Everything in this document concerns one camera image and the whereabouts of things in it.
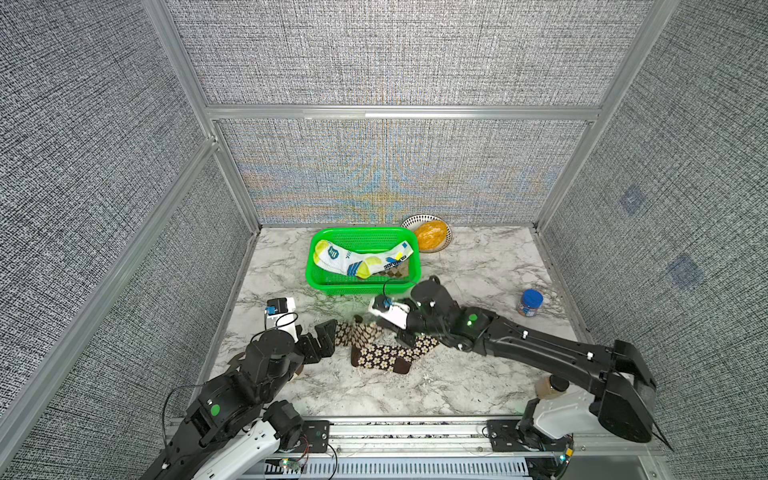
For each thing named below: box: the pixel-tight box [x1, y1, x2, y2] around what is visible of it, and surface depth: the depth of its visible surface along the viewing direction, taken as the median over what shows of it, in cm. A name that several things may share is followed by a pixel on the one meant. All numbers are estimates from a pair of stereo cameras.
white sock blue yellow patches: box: [313, 240, 415, 279], surface depth 103 cm
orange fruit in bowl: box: [414, 220, 447, 251], surface depth 111 cm
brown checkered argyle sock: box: [374, 259, 409, 278], surface depth 105 cm
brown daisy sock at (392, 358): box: [351, 335, 440, 374], surface depth 87 cm
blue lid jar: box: [518, 288, 545, 317], surface depth 94 cm
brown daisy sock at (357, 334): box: [335, 322, 384, 349], surface depth 80 cm
